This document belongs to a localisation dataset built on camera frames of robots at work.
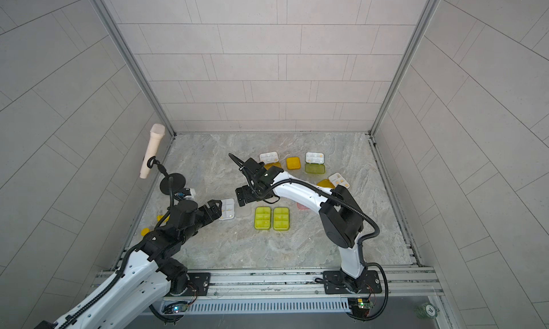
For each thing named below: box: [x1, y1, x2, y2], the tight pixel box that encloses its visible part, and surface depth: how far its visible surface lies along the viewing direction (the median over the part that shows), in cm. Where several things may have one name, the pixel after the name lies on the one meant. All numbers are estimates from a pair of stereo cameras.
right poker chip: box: [414, 302, 439, 319], surface depth 63 cm
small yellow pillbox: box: [285, 156, 301, 171], surface depth 107 cm
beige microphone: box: [139, 123, 166, 180], surface depth 80 cm
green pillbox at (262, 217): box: [254, 205, 272, 231], surface depth 88 cm
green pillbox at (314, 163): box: [304, 151, 326, 175], surface depth 106 cm
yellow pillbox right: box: [316, 172, 351, 189], surface depth 99 cm
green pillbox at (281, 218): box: [273, 206, 291, 232], surface depth 87 cm
